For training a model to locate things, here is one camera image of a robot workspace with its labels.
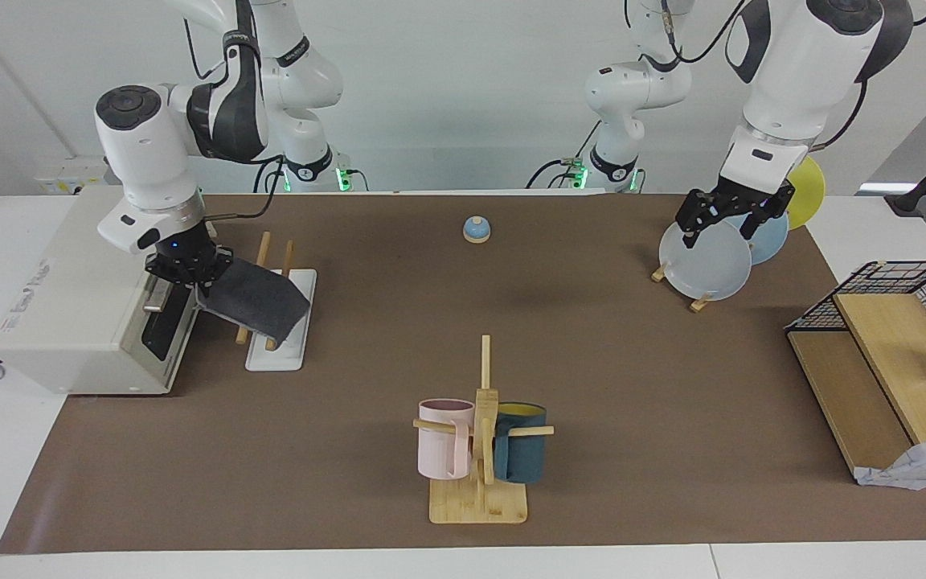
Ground wooden mug tree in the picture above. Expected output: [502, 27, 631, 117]
[412, 335, 555, 525]

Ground light blue plate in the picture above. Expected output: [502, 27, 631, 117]
[740, 211, 790, 266]

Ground brown table mat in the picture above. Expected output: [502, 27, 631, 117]
[0, 193, 926, 554]

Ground beige toaster oven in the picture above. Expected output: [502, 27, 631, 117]
[0, 187, 216, 396]

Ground pink mug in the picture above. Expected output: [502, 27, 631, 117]
[418, 399, 476, 481]

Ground cardboard box with basket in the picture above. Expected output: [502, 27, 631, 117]
[785, 260, 926, 490]

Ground dark teal mug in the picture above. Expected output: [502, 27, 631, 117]
[494, 402, 548, 484]

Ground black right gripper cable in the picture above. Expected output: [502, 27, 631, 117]
[206, 155, 287, 222]

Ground wooden plate rack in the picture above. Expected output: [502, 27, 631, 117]
[651, 265, 713, 313]

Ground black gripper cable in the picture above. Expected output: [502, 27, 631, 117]
[624, 0, 926, 154]
[206, 155, 287, 222]

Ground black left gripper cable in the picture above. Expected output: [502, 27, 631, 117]
[624, 0, 926, 154]

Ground grey plate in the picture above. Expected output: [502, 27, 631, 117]
[659, 216, 753, 302]

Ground white power strip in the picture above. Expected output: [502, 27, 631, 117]
[35, 157, 110, 195]

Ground purple and grey towel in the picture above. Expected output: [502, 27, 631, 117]
[196, 257, 311, 341]

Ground yellow plate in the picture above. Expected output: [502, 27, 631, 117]
[785, 155, 826, 231]

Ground white towel rack wooden bars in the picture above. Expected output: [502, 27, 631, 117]
[236, 232, 318, 372]

